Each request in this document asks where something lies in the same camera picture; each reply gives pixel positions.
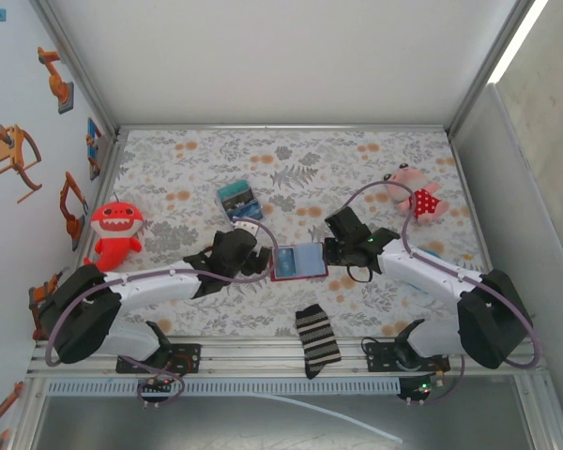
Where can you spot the aluminium frame post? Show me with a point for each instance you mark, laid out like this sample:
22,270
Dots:
484,70
80,70

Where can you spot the teal credit card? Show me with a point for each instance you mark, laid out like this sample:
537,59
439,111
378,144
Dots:
232,190

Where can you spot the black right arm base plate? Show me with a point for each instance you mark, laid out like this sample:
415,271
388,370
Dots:
375,365

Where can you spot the black white striped sock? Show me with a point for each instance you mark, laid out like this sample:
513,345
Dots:
316,337

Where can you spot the white plastic tube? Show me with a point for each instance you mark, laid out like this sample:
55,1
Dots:
398,439

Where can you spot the blue card pack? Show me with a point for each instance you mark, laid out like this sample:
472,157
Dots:
237,201

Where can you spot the red card holder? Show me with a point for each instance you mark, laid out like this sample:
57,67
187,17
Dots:
309,260

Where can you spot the thin aluminium frame rail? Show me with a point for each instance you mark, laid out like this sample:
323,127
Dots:
281,127

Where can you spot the small rectangular circuit board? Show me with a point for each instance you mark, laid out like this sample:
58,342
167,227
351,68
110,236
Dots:
156,385

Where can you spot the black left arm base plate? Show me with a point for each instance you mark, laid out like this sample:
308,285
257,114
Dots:
190,349

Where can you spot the red shark plush toy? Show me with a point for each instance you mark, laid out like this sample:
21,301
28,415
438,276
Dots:
115,220

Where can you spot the light blue soft item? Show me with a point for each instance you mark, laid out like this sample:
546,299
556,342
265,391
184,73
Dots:
431,253

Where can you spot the blue credit card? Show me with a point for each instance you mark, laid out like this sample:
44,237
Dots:
286,262

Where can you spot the floral tablecloth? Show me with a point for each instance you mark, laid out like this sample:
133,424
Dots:
263,154

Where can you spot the aluminium side rail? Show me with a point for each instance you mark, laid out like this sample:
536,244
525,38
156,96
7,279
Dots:
479,220
116,150

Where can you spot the long aluminium frame rail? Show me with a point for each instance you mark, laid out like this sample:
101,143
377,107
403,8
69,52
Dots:
244,356

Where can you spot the white light strip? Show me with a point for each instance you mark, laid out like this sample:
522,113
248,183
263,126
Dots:
519,37

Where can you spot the orange gripper wall sticker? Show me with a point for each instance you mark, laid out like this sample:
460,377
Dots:
9,150

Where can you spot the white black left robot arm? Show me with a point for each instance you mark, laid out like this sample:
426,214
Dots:
159,288

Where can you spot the pink frog plush toy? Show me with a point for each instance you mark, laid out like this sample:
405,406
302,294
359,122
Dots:
420,201

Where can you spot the round black circuit board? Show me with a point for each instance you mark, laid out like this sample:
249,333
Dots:
415,391

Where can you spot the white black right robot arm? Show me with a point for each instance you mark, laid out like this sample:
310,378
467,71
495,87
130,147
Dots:
427,272

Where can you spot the blue orange wall sticker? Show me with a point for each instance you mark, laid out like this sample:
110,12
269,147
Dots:
94,140

